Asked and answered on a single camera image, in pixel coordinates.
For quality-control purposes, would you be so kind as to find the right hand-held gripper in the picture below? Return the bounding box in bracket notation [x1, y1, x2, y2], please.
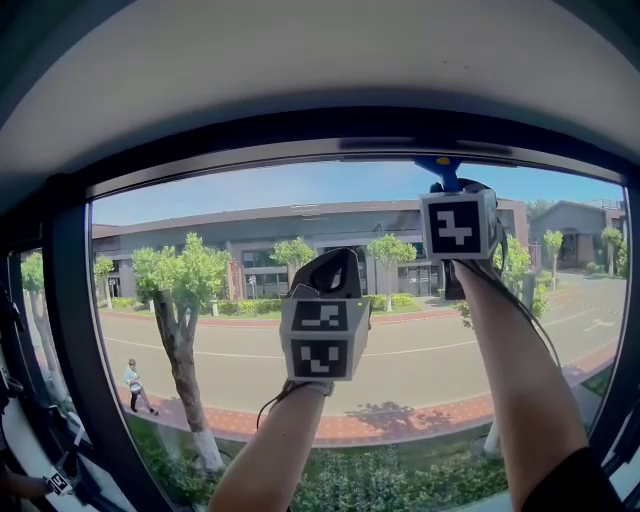
[418, 177, 509, 301]

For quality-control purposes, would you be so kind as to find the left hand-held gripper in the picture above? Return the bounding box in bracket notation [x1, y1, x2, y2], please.
[278, 248, 372, 384]

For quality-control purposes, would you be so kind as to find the blue squeegee with brass blade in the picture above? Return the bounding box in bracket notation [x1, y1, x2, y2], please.
[339, 137, 516, 194]

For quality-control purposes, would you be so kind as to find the large window glass pane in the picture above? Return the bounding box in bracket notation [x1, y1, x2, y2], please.
[89, 157, 629, 512]

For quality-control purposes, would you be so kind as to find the person's right forearm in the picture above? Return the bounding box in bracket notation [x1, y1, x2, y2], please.
[452, 258, 590, 511]

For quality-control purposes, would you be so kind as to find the person's left forearm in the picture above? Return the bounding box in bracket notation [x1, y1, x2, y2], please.
[207, 380, 336, 512]

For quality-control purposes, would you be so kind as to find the long dark grey building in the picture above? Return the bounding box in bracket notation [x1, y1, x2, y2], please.
[92, 198, 530, 301]

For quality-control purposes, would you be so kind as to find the row of small street trees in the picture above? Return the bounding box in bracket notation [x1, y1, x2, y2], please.
[93, 227, 629, 314]

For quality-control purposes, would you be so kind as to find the small grey gabled building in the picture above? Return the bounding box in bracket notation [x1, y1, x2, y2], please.
[529, 199, 626, 269]

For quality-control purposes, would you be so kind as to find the leaning roadside tree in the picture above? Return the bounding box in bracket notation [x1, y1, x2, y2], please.
[130, 232, 231, 474]

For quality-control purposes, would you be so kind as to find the narrow window glass pane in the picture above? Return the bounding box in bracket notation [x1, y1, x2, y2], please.
[19, 249, 69, 406]

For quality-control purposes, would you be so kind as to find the person's black sleeve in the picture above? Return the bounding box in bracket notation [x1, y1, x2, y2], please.
[519, 446, 629, 512]

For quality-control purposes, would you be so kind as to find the black cable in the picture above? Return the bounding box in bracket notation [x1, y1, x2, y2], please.
[255, 382, 301, 431]
[492, 229, 564, 369]

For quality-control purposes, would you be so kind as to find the black window frame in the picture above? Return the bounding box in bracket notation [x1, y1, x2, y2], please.
[0, 104, 640, 512]

